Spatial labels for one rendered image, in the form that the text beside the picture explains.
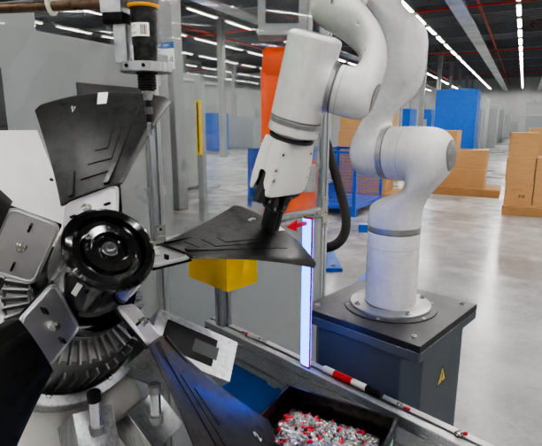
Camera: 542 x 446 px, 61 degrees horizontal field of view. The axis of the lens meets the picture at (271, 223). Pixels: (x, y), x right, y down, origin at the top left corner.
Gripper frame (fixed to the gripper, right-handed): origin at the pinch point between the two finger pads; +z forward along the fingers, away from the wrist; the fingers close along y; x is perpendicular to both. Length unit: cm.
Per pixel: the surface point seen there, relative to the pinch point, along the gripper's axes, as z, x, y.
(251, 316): 78, -52, -61
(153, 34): -26.8, -8.7, 22.3
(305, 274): 13.7, 2.3, -11.9
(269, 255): 2.1, 7.3, 6.8
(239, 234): 1.9, 0.1, 7.3
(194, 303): 66, -55, -34
